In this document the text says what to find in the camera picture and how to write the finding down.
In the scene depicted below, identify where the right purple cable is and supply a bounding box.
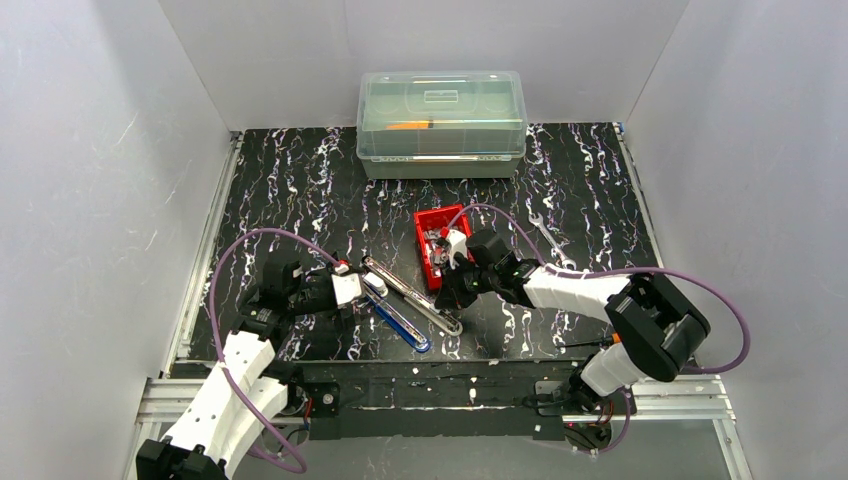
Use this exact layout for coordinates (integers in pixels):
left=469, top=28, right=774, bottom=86
left=447, top=203, right=753, bottom=458

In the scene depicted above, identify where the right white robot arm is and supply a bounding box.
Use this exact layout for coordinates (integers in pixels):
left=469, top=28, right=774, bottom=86
left=435, top=229, right=711, bottom=406

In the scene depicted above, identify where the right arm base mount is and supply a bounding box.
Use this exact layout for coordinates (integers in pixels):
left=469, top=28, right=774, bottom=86
left=516, top=357, right=637, bottom=424

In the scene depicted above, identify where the blue stapler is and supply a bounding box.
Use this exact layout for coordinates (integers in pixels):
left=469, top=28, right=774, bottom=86
left=366, top=291, right=431, bottom=353

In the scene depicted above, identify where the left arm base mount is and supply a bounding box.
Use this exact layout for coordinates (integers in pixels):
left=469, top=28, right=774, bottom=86
left=275, top=382, right=341, bottom=420

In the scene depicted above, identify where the pile of staple strips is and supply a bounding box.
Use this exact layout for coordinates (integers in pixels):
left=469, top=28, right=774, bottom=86
left=427, top=228, right=459, bottom=268

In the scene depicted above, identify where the black silver stapler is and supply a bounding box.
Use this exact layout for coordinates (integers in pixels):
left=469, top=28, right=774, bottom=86
left=362, top=255, right=463, bottom=337

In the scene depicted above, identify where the silver open-end wrench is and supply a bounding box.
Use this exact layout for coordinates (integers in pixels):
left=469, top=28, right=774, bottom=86
left=528, top=213, right=577, bottom=270

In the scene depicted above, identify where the clear plastic storage box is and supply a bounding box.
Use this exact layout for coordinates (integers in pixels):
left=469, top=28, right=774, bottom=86
left=356, top=71, right=528, bottom=180

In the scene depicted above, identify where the orange tool inside box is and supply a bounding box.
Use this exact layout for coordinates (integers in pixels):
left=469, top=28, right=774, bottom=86
left=385, top=120, right=434, bottom=130

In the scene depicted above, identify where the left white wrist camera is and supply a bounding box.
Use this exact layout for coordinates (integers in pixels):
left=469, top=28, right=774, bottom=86
left=331, top=261, right=365, bottom=308

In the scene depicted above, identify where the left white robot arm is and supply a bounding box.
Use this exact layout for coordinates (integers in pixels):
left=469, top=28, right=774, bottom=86
left=134, top=261, right=367, bottom=479

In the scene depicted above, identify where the red plastic bin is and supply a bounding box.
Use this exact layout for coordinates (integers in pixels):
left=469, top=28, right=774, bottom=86
left=413, top=204, right=463, bottom=293

